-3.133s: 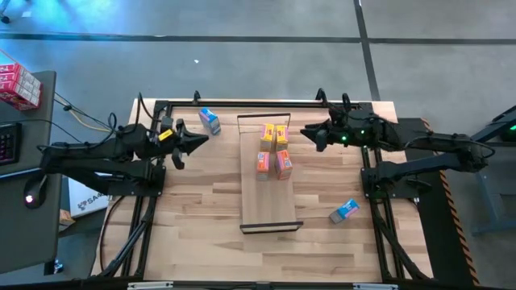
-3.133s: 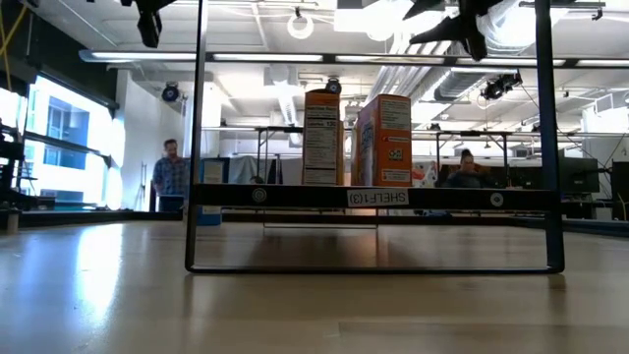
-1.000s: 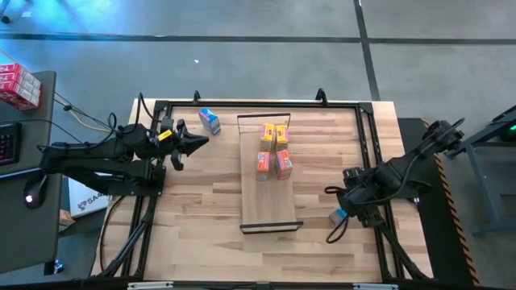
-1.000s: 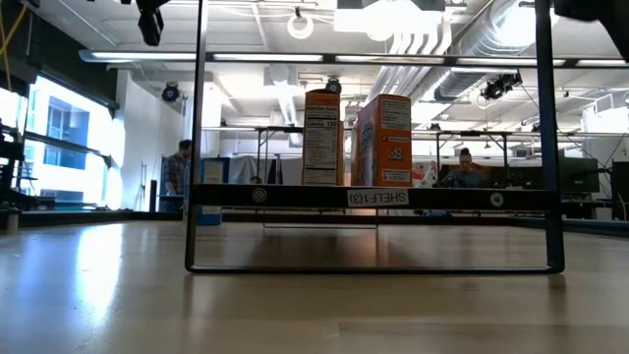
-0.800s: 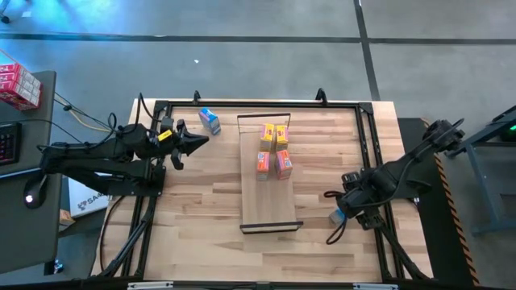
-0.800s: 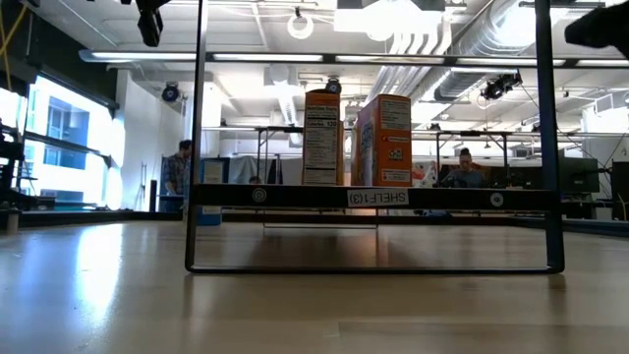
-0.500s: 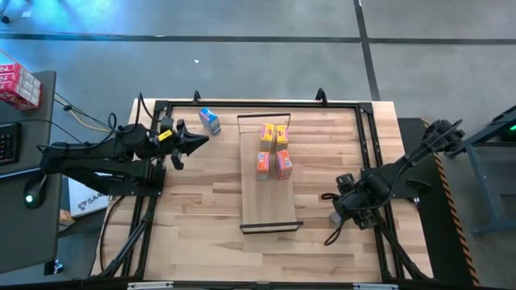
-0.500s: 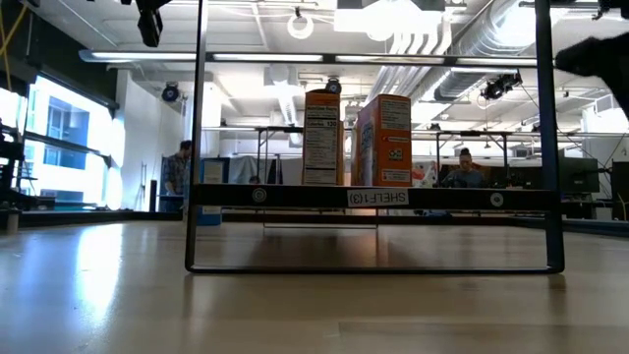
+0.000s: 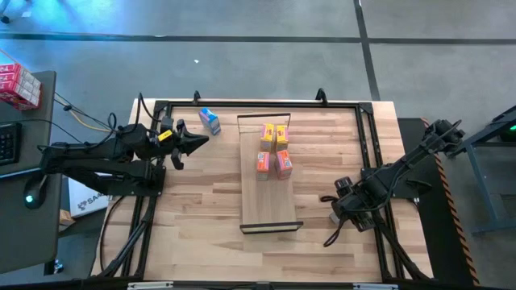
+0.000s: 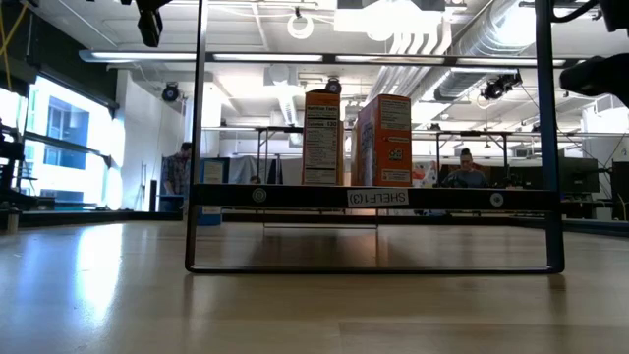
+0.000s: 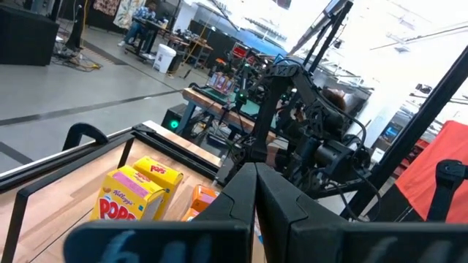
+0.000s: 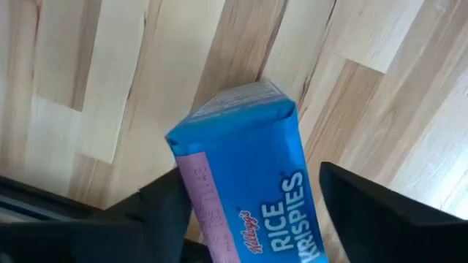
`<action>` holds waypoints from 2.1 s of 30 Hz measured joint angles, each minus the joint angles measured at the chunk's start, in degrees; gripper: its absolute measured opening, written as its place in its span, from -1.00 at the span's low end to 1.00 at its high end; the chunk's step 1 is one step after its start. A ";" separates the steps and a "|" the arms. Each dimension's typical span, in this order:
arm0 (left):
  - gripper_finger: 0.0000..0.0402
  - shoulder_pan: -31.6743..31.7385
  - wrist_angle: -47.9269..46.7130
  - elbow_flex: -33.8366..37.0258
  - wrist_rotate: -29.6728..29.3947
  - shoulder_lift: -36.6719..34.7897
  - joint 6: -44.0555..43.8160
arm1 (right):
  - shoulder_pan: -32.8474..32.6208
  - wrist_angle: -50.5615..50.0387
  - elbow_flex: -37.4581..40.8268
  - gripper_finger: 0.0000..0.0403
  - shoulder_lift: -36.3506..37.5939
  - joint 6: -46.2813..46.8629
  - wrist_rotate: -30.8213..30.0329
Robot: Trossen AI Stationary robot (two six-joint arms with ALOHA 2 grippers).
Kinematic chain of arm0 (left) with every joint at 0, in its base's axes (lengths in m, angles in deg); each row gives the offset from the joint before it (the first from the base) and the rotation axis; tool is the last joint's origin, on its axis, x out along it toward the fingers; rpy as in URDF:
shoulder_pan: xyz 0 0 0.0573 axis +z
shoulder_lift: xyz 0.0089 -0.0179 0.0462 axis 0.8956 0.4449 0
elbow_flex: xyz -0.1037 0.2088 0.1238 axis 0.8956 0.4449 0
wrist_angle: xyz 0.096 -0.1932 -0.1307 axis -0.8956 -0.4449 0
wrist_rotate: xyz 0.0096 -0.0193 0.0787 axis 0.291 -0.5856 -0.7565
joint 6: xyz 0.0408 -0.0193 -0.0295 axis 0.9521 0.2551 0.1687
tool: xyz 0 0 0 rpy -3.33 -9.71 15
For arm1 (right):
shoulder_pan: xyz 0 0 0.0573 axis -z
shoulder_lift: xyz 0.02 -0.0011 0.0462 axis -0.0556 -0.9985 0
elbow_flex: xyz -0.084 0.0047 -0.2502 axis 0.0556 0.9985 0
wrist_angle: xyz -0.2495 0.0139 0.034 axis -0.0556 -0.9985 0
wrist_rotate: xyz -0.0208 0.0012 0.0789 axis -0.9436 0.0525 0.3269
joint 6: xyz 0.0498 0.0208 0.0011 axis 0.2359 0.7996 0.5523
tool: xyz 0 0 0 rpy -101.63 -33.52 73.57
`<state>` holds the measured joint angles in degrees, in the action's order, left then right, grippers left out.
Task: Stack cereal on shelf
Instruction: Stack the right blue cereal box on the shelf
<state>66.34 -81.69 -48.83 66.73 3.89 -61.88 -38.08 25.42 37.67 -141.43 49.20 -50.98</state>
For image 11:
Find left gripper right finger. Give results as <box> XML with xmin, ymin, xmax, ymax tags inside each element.
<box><xmin>255</xmin><ymin>162</ymin><xmax>468</xmax><ymax>263</ymax></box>

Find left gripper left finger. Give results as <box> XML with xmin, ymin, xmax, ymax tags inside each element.
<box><xmin>64</xmin><ymin>162</ymin><xmax>257</xmax><ymax>263</ymax></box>

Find yellow Pops cereal box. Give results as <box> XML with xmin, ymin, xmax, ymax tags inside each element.
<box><xmin>90</xmin><ymin>164</ymin><xmax>166</xmax><ymax>222</ymax></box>
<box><xmin>132</xmin><ymin>156</ymin><xmax>184</xmax><ymax>221</ymax></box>

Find white panel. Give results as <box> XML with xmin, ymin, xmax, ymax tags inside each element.
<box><xmin>345</xmin><ymin>85</ymin><xmax>390</xmax><ymax>149</ymax></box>

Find person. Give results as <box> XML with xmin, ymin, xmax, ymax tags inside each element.
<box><xmin>320</xmin><ymin>87</ymin><xmax>347</xmax><ymax>113</ymax></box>
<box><xmin>117</xmin><ymin>1</ymin><xmax>159</xmax><ymax>47</ymax></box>

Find red cloth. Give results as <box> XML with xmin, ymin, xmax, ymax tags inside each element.
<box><xmin>394</xmin><ymin>120</ymin><xmax>468</xmax><ymax>224</ymax></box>

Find black rig struts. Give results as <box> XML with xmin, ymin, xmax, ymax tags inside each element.
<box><xmin>288</xmin><ymin>0</ymin><xmax>355</xmax><ymax>74</ymax></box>

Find black computer with green light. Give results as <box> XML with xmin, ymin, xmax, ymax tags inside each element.
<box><xmin>160</xmin><ymin>103</ymin><xmax>188</xmax><ymax>133</ymax></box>

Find wooden workbench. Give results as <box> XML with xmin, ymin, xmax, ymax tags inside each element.
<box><xmin>181</xmin><ymin>86</ymin><xmax>279</xmax><ymax>145</ymax></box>

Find red storage rack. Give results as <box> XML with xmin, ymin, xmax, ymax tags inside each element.
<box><xmin>230</xmin><ymin>42</ymin><xmax>250</xmax><ymax>59</ymax></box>

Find white trash bin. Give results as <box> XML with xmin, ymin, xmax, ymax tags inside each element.
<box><xmin>152</xmin><ymin>43</ymin><xmax>178</xmax><ymax>75</ymax></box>

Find black desk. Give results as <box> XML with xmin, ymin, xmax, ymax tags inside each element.
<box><xmin>133</xmin><ymin>16</ymin><xmax>169</xmax><ymax>56</ymax></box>

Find light floral cloth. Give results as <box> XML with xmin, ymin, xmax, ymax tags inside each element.
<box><xmin>112</xmin><ymin>0</ymin><xmax>146</xmax><ymax>30</ymax></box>

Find black floor stand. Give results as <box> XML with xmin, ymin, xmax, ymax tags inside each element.
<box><xmin>64</xmin><ymin>0</ymin><xmax>88</xmax><ymax>52</ymax></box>

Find dark floral cloth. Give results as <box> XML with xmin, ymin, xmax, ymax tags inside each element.
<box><xmin>92</xmin><ymin>0</ymin><xmax>121</xmax><ymax>18</ymax></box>

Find black cabinet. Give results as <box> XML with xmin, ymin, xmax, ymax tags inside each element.
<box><xmin>0</xmin><ymin>3</ymin><xmax>60</xmax><ymax>67</ymax></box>

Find thick black rig post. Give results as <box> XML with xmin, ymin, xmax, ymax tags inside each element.
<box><xmin>339</xmin><ymin>45</ymin><xmax>468</xmax><ymax>220</ymax></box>

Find black table edge rail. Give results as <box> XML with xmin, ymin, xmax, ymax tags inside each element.
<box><xmin>0</xmin><ymin>122</ymin><xmax>224</xmax><ymax>193</ymax></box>

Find black clamp bracket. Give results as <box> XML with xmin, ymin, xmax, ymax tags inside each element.
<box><xmin>426</xmin><ymin>159</ymin><xmax>468</xmax><ymax>223</ymax></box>

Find black arched bracket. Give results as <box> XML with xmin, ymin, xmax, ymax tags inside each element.
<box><xmin>61</xmin><ymin>122</ymin><xmax>110</xmax><ymax>152</ymax></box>

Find black metal shelf frame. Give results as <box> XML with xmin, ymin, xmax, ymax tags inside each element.
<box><xmin>0</xmin><ymin>133</ymin><xmax>136</xmax><ymax>263</ymax></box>

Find floor cables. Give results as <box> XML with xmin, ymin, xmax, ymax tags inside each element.
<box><xmin>50</xmin><ymin>38</ymin><xmax>102</xmax><ymax>72</ymax></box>

